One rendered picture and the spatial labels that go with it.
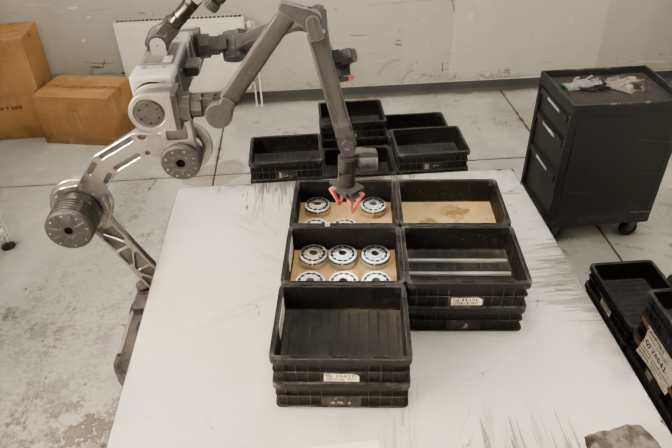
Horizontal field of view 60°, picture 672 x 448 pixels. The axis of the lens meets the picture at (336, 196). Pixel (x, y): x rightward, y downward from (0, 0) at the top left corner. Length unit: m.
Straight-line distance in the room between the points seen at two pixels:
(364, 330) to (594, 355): 0.75
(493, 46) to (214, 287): 3.65
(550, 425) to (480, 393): 0.21
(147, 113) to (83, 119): 3.02
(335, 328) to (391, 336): 0.18
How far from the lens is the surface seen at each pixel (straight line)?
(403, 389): 1.76
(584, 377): 2.04
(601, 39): 5.60
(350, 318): 1.89
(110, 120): 4.70
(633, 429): 1.96
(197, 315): 2.15
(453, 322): 2.02
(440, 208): 2.36
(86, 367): 3.10
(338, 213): 2.31
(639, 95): 3.46
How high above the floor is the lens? 2.21
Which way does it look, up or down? 35 degrees down
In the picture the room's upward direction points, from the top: 2 degrees counter-clockwise
